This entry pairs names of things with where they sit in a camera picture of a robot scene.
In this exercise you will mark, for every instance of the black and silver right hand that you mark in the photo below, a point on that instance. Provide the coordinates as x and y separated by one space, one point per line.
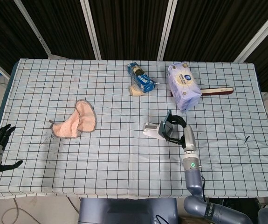
189 137

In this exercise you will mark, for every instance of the black smartphone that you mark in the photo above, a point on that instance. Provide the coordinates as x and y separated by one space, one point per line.
166 126

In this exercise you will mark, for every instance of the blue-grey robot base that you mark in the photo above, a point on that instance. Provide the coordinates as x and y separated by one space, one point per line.
126 210

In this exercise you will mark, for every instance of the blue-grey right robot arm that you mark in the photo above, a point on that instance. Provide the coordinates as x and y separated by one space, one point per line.
194 182

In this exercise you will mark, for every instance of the white phone stand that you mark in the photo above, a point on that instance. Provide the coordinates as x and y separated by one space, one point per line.
150 131

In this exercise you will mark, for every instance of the lilac tissue pack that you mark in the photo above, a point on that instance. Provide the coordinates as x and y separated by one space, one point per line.
183 86

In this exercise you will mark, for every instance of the beige round bottle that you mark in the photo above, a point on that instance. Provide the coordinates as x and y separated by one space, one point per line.
136 90

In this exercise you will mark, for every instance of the blue drink carton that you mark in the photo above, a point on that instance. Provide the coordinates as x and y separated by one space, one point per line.
142 77

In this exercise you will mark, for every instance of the blue checkered tablecloth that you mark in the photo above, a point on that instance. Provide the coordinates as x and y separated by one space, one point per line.
77 163

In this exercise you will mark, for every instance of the pink cloth with grey edge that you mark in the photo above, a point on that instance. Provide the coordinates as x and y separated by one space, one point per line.
82 121

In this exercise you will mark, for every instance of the white partition post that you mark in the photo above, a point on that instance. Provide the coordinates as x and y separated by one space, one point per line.
257 32
90 28
167 28
32 28

